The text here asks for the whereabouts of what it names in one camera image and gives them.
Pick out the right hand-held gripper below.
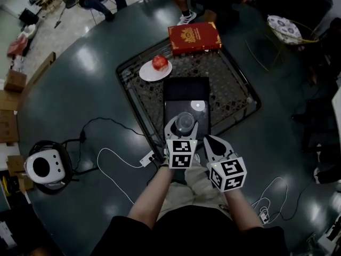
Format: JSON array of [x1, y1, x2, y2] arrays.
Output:
[[203, 134, 248, 194]]

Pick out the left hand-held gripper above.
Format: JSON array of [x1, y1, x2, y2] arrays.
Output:
[[163, 116, 200, 170]]

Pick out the clear plastic cup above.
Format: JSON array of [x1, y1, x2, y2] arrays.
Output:
[[174, 111, 196, 133]]

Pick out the black tray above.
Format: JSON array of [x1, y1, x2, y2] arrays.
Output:
[[162, 76, 212, 141]]

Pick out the person's right forearm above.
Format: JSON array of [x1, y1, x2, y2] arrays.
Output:
[[224, 189, 265, 234]]

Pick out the person's left forearm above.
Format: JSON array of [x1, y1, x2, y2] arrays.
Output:
[[127, 166, 176, 231]]

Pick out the person's beige trousers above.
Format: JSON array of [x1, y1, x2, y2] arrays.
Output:
[[156, 158, 233, 221]]

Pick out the glass top coffee table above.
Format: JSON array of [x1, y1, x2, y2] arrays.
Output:
[[115, 36, 263, 157]]

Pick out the white plate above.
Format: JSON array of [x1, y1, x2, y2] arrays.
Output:
[[138, 60, 173, 83]]

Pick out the red apple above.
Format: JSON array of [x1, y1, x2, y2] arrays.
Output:
[[151, 54, 169, 71]]

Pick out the person's black shirt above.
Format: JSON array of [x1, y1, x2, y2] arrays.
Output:
[[90, 205, 289, 256]]

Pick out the red ornate box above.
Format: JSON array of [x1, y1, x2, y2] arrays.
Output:
[[167, 21, 223, 57]]

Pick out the white table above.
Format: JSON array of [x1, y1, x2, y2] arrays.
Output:
[[331, 83, 341, 145]]

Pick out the chair with patterned cushion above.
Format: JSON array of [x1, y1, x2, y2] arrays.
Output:
[[244, 14, 320, 72]]

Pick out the white round device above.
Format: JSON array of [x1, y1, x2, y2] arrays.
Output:
[[23, 149, 67, 184]]

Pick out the long flat cardboard piece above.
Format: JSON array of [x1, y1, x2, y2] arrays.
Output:
[[25, 51, 57, 91]]

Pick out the black vacuum cleaner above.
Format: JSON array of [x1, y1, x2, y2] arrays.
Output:
[[53, 0, 81, 29]]

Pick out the small cardboard box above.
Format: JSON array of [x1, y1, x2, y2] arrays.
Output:
[[3, 68, 28, 93]]

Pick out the stack of cardboard boxes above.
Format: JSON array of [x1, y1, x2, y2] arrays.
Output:
[[0, 89, 20, 144]]

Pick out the pink cloth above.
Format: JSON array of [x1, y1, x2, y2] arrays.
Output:
[[7, 39, 29, 58]]

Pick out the white bag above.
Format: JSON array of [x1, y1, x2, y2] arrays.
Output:
[[17, 23, 37, 39]]

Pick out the black box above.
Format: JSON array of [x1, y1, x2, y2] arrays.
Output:
[[18, 7, 40, 26]]

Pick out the white cable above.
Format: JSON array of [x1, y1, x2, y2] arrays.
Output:
[[96, 147, 145, 205], [250, 175, 289, 226]]

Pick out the black cable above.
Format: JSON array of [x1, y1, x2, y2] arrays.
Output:
[[79, 116, 147, 144], [276, 177, 315, 221]]

